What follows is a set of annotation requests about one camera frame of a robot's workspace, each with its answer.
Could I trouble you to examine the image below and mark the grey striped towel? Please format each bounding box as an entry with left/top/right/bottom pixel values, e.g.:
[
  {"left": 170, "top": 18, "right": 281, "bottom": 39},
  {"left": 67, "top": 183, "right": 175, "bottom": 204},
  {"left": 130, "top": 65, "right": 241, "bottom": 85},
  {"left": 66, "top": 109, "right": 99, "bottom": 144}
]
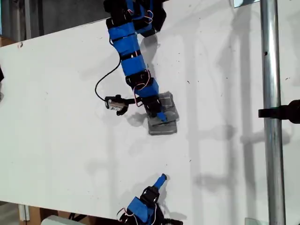
[{"left": 147, "top": 90, "right": 180, "bottom": 136}]

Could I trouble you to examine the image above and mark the white box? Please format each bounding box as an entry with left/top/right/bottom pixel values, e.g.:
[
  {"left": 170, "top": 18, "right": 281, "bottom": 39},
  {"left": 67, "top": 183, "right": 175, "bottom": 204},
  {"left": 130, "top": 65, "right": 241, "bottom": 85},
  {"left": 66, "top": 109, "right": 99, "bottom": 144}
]
[{"left": 41, "top": 215, "right": 71, "bottom": 225}]

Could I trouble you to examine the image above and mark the black clamp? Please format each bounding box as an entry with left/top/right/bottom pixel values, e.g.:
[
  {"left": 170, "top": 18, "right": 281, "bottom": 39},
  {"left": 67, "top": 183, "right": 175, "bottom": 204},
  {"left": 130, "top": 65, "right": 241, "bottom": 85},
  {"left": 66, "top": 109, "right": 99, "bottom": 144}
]
[{"left": 258, "top": 99, "right": 300, "bottom": 125}]

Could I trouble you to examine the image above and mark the camera black cable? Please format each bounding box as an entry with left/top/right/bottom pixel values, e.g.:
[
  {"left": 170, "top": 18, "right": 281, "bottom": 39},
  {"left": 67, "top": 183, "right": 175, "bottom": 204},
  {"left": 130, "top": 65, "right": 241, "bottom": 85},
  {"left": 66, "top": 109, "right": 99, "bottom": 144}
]
[{"left": 94, "top": 58, "right": 122, "bottom": 101}]

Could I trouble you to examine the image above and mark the steel post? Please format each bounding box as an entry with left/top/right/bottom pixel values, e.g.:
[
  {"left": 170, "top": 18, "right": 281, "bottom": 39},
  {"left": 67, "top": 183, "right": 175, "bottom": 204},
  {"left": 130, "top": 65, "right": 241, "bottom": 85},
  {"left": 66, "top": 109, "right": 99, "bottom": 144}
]
[{"left": 259, "top": 0, "right": 287, "bottom": 225}]

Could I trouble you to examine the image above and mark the white table bracket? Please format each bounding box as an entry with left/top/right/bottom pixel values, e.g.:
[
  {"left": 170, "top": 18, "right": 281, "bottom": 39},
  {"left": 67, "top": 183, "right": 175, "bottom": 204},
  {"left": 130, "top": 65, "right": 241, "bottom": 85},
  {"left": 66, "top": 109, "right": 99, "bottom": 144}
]
[{"left": 18, "top": 204, "right": 30, "bottom": 221}]

